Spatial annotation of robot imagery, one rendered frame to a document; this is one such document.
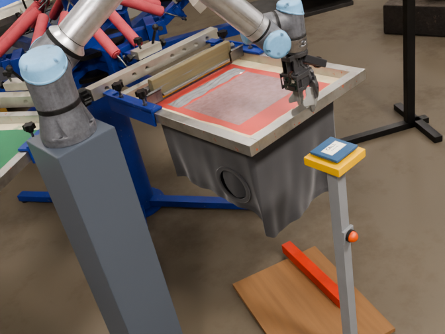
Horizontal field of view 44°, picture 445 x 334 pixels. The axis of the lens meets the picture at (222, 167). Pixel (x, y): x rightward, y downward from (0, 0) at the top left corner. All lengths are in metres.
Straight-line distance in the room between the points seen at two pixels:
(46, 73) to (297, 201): 1.05
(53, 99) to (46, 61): 0.09
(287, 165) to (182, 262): 1.08
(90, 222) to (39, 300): 1.44
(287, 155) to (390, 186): 1.29
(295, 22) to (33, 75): 0.74
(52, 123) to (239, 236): 1.63
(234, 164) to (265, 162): 0.11
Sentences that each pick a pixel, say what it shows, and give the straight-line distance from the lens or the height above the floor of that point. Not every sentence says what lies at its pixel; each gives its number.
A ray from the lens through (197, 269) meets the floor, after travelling 2.78.
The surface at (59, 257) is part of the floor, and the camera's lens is 3.18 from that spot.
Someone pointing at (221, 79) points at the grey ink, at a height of 0.97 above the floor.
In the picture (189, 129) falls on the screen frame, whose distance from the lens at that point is 1.84.
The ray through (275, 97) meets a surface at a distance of 1.98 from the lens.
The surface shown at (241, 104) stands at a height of 0.97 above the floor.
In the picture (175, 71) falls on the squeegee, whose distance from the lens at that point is 2.14.
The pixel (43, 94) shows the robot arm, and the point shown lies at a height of 1.35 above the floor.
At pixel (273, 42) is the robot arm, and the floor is 1.32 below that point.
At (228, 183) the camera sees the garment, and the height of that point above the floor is 0.74.
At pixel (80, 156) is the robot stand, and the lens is 1.48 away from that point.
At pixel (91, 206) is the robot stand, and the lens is 1.55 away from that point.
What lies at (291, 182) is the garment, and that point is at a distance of 1.99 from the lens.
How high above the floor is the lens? 1.84
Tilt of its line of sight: 32 degrees down
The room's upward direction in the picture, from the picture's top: 12 degrees counter-clockwise
